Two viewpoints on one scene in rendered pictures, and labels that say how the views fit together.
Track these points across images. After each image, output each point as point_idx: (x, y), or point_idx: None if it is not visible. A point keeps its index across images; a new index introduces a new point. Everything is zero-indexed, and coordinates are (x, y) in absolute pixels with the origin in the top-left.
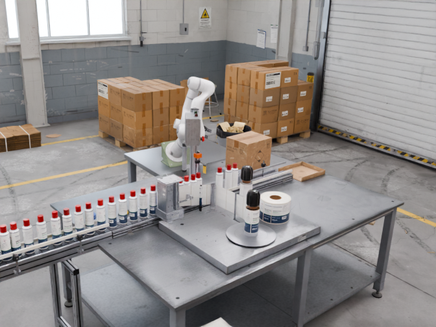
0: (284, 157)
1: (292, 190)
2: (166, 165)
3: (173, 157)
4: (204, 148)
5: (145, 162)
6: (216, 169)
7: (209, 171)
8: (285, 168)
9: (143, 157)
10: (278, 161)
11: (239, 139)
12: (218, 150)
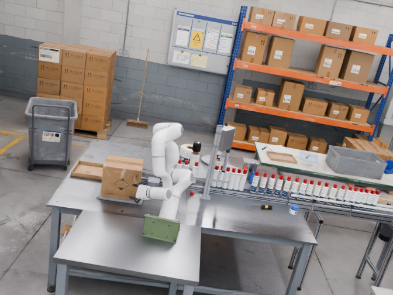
0: (60, 186)
1: None
2: (179, 235)
3: None
4: (95, 238)
5: (193, 250)
6: (142, 208)
7: (154, 208)
8: (95, 177)
9: (184, 260)
10: (76, 187)
11: (138, 164)
12: (90, 226)
